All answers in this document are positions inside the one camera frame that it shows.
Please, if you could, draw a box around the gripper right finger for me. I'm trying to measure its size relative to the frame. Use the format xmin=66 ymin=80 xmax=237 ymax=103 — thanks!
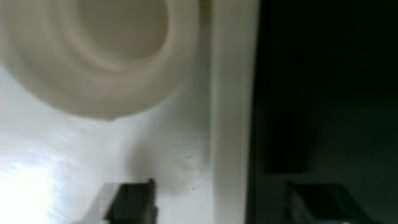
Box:
xmin=285 ymin=182 xmax=377 ymax=224

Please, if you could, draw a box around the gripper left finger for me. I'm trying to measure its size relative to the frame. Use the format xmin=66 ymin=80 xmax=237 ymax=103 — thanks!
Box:
xmin=104 ymin=179 xmax=159 ymax=224

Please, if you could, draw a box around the white square table top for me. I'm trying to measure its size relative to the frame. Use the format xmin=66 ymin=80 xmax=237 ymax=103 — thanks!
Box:
xmin=0 ymin=0 xmax=260 ymax=224

